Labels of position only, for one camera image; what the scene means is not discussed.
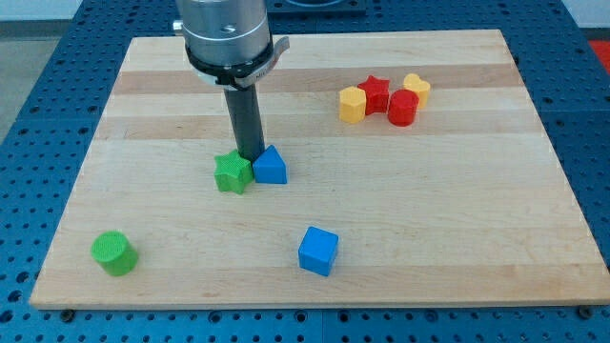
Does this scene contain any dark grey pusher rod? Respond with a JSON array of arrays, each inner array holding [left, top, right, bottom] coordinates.
[[225, 85, 265, 162]]

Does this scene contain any blue triangle block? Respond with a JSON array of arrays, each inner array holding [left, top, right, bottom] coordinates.
[[253, 145, 288, 184]]

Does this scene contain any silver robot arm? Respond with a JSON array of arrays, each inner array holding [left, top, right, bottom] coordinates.
[[173, 0, 290, 162]]

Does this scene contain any green star block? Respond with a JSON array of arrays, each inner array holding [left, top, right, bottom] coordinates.
[[213, 150, 254, 194]]

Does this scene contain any red star block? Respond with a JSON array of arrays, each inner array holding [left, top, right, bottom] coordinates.
[[357, 75, 390, 115]]

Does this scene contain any black mounting plate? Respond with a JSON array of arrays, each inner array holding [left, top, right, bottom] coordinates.
[[266, 0, 367, 14]]

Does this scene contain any yellow hexagon block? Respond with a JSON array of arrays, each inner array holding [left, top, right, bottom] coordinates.
[[339, 87, 367, 124]]

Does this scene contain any red cylinder block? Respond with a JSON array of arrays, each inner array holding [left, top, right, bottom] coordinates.
[[388, 90, 419, 127]]

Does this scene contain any blue cube block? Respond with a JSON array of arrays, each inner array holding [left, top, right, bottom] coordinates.
[[297, 227, 339, 276]]

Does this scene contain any yellow heart block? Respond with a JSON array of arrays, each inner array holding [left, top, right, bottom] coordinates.
[[402, 73, 432, 110]]

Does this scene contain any wooden board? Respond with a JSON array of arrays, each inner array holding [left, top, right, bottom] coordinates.
[[30, 30, 609, 310]]

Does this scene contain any green cylinder block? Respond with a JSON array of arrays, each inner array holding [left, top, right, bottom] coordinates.
[[90, 231, 139, 276]]

